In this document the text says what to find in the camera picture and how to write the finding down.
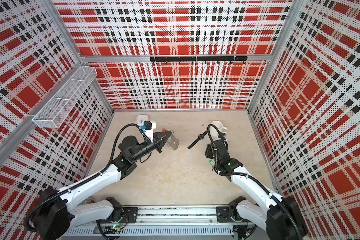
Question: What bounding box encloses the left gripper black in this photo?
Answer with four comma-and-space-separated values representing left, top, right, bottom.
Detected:
131, 130, 171, 161

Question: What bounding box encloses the silver keyring with chain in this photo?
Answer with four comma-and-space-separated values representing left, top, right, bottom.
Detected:
167, 131, 180, 151

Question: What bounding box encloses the green tagged key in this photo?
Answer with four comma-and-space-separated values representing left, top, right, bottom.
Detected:
209, 160, 215, 172

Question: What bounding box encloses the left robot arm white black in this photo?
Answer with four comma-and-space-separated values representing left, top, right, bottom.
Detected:
24, 122, 173, 240

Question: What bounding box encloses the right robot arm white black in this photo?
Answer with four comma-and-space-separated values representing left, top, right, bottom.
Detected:
188, 124, 309, 240

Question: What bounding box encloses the white ceramic mug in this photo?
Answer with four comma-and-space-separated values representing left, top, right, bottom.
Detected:
210, 121, 228, 141

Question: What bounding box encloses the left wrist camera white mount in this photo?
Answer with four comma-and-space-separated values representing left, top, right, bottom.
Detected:
140, 121, 157, 143

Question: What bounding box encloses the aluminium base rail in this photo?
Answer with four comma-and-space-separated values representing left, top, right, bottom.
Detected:
50, 204, 301, 240

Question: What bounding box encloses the black hook rail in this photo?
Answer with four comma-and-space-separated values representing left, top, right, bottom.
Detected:
150, 56, 248, 63

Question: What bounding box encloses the white wire mesh basket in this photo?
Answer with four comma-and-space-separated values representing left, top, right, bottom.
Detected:
33, 66, 97, 129

